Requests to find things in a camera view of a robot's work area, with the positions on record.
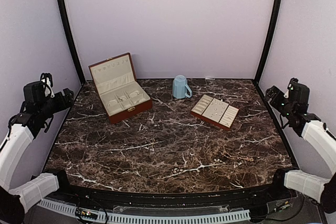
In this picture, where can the red jewelry display tray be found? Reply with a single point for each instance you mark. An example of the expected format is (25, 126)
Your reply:
(215, 111)

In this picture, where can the light blue faceted mug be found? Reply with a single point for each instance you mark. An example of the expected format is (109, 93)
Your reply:
(181, 89)

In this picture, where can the white perforated cable rail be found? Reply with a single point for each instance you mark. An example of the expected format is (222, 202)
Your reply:
(89, 215)

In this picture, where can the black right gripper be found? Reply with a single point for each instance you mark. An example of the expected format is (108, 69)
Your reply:
(274, 102)

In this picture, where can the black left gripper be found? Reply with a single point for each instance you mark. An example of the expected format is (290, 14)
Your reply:
(69, 99)

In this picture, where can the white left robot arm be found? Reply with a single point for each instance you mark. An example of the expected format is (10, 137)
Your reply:
(16, 202)

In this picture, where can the open red jewelry box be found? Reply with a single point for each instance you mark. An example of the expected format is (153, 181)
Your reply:
(118, 89)

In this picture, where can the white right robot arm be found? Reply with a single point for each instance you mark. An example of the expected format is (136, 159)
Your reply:
(320, 189)

